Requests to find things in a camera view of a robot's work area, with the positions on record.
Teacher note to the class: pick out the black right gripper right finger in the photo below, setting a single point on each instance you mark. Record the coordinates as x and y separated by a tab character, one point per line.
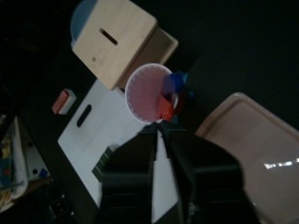
206	180

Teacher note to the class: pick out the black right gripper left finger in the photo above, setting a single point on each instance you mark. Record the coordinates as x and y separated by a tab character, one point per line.
128	175

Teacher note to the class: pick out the white cutting board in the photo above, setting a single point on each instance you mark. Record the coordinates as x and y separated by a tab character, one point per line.
100	128

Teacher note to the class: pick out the pink tray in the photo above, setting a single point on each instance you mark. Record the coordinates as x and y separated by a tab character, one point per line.
265	140

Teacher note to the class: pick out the red plastic cup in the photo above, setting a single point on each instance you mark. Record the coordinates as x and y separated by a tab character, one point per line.
146	93

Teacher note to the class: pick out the small teal toy piece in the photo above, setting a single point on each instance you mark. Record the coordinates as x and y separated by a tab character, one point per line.
191	94

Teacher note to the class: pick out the small red and white block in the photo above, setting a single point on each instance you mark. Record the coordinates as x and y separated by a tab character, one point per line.
63	102

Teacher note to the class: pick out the wooden box with red front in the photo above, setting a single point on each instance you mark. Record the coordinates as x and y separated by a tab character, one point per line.
112	38

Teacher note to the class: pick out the grey bowl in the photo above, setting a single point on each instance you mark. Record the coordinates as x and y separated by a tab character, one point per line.
78	20

